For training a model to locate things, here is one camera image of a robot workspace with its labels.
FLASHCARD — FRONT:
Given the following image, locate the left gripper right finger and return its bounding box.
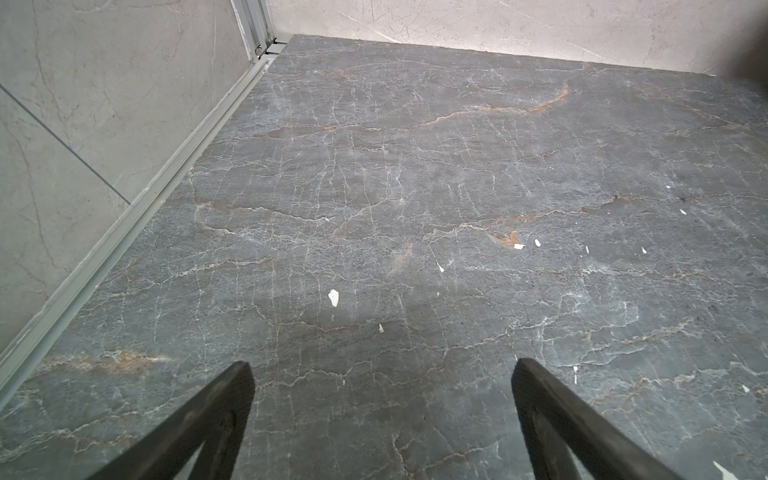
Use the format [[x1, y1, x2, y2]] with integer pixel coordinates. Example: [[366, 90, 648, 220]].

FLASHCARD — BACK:
[[511, 358, 680, 479]]

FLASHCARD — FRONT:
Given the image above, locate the aluminium frame profile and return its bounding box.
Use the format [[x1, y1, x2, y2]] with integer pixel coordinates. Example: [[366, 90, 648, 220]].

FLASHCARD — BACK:
[[1, 1, 285, 401]]

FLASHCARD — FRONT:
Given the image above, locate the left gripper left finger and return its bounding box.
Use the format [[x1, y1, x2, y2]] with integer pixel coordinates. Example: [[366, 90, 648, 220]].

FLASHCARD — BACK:
[[91, 361, 255, 479]]

